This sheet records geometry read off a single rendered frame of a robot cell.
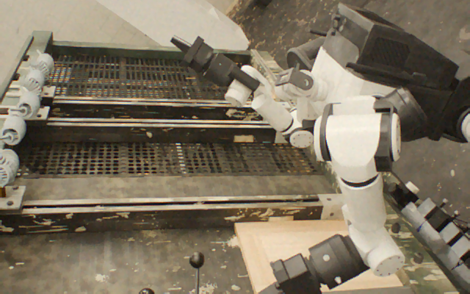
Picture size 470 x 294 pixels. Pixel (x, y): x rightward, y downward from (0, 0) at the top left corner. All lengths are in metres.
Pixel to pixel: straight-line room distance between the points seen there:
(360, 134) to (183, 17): 4.53
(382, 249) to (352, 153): 0.24
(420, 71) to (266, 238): 0.63
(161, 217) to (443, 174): 1.68
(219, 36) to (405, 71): 4.23
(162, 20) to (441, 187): 3.46
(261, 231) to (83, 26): 5.55
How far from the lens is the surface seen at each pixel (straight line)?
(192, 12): 5.24
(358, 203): 0.86
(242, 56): 2.88
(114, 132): 1.88
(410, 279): 1.43
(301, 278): 0.97
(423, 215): 1.66
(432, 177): 2.75
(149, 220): 1.45
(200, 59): 1.47
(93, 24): 6.75
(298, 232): 1.51
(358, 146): 0.79
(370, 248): 0.97
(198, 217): 1.46
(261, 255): 1.40
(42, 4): 6.75
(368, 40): 1.15
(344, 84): 1.18
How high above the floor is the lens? 2.01
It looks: 26 degrees down
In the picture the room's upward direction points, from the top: 57 degrees counter-clockwise
